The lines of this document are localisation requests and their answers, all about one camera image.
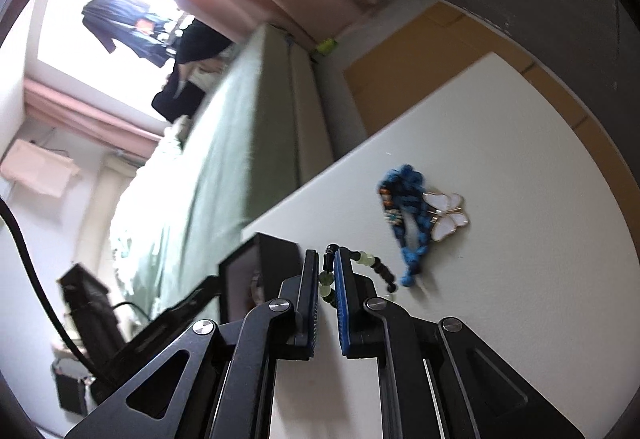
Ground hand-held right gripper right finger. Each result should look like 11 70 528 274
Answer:
334 249 587 439

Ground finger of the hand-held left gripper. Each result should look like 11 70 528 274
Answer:
142 276 222 350

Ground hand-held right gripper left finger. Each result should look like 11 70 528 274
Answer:
64 249 320 439

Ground green and black bead bracelet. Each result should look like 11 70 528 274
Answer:
319 243 402 309

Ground black jewelry box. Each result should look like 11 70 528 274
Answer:
217 232 307 321

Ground floral quilt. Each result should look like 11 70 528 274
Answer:
109 116 187 297

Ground beige headboard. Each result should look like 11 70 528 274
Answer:
75 153 147 270

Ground white butterfly ornament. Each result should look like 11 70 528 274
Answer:
423 190 472 243

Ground beige hanging cloth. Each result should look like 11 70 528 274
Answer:
0 138 82 198

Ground bed with green sheet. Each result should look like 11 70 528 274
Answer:
111 23 334 320

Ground black clothing heap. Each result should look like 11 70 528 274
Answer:
151 18 237 123

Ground brown cardboard sheets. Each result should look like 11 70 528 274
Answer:
342 1 622 201

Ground dark hanging clothes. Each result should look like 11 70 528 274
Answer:
81 0 197 68

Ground black cable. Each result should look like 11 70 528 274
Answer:
0 196 109 383

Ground blue knotted bracelet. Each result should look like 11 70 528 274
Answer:
375 164 427 288

